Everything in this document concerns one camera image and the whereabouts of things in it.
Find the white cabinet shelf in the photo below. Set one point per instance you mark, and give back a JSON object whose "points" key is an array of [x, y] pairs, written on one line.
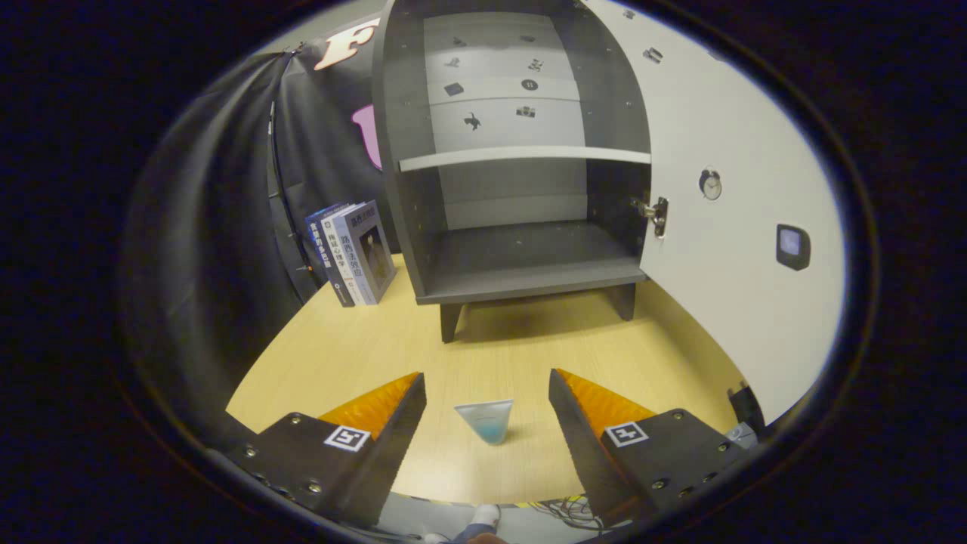
{"points": [[521, 156]]}

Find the dark grey cabinet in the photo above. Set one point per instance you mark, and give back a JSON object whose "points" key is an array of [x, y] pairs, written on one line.
{"points": [[529, 261]]}

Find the white cabinet door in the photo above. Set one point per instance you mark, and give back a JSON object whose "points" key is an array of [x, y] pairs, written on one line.
{"points": [[740, 302]]}

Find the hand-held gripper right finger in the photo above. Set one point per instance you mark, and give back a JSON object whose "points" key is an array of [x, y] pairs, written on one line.
{"points": [[585, 457]]}

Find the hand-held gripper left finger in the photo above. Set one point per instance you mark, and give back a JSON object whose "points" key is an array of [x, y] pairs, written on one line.
{"points": [[385, 457]]}

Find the metal door hinge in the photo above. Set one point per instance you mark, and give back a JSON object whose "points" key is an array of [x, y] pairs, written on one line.
{"points": [[659, 215]]}

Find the small blue white tube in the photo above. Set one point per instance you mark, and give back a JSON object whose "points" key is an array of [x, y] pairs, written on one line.
{"points": [[487, 423]]}

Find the thin black stand pole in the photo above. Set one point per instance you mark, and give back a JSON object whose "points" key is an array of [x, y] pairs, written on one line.
{"points": [[273, 174]]}

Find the white spine book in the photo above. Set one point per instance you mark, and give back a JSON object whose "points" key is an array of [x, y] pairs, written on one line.
{"points": [[336, 249]]}

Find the grey blue book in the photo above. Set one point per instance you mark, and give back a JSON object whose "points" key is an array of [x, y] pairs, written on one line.
{"points": [[370, 253]]}

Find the person's white shoe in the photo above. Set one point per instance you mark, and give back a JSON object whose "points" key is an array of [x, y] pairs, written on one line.
{"points": [[485, 516]]}

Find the black backdrop cloth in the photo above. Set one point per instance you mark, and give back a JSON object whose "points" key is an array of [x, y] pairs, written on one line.
{"points": [[196, 264]]}

